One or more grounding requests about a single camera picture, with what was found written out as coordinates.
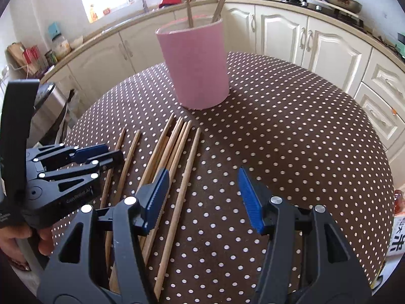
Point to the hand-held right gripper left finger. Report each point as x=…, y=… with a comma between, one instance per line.
x=156, y=196

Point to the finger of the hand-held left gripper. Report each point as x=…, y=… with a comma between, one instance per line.
x=91, y=152
x=109, y=160

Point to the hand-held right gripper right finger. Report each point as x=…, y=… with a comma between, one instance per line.
x=250, y=202

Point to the pink cylindrical cup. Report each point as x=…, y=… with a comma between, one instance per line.
x=196, y=69

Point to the person's left hand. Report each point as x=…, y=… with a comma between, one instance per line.
x=46, y=242

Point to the stainless steel rice cooker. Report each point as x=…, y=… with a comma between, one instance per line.
x=52, y=110

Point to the red packet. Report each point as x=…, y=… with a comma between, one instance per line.
x=31, y=55

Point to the brown polka dot tablecloth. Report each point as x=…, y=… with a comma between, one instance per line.
x=284, y=133

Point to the glass jar with label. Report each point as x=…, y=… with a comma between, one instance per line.
x=60, y=47

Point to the teal box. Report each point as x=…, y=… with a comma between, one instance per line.
x=54, y=30

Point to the white bowl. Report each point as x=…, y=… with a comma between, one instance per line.
x=77, y=42

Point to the orange bottle on sill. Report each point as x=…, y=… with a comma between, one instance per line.
x=93, y=14

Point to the orange plastic bottle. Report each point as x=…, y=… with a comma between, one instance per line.
x=399, y=202

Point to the white printed bag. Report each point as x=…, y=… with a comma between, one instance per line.
x=398, y=240

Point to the cream kitchen base cabinets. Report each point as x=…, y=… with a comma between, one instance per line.
x=332, y=47

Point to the green countertop appliance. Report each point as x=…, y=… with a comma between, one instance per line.
x=401, y=40

